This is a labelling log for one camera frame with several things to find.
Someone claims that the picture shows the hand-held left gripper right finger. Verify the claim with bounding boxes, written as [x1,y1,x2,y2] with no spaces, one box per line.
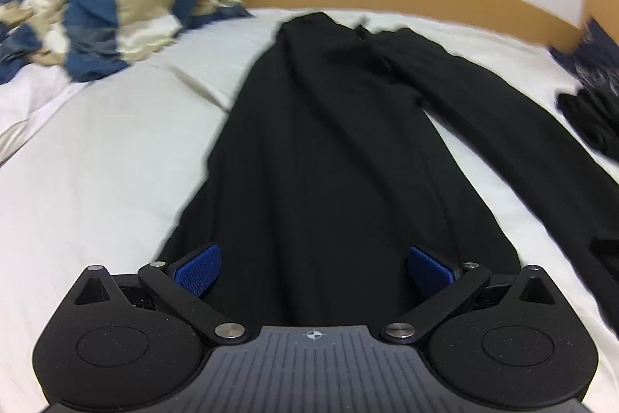
[380,246,557,344]

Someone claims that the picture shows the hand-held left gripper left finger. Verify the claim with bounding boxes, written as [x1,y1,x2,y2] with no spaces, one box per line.
[65,243,251,346]

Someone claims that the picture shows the black pants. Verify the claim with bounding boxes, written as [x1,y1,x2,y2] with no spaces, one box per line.
[157,11,619,331]

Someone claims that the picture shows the white bed sheet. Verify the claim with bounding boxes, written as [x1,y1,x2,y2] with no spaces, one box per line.
[0,7,619,346]

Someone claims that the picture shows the dark blue patterned cloth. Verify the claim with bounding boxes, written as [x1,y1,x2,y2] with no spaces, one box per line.
[548,19,619,97]

